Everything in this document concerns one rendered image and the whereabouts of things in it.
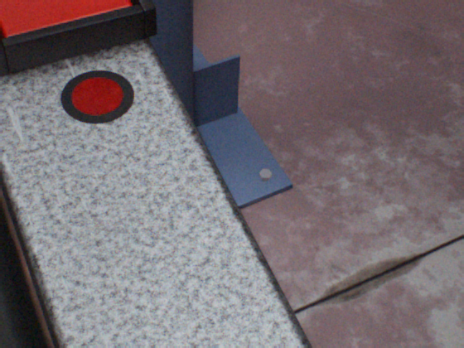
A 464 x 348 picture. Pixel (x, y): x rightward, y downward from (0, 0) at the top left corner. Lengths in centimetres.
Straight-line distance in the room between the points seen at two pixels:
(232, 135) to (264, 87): 15
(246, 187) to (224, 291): 117
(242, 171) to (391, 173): 26
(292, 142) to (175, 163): 122
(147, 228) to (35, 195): 5
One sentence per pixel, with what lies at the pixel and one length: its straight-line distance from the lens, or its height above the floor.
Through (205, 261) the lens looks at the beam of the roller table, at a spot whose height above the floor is 92.
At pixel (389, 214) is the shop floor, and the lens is 152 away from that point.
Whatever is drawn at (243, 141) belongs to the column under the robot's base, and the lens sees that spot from 157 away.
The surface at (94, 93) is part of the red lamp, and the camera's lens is 40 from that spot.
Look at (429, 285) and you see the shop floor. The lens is 145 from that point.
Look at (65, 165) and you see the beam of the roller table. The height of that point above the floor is 92.
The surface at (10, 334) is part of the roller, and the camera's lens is 33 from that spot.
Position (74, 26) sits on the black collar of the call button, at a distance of 40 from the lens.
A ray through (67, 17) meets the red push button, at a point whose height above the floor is 93.
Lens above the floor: 120
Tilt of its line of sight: 52 degrees down
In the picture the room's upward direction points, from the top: 3 degrees clockwise
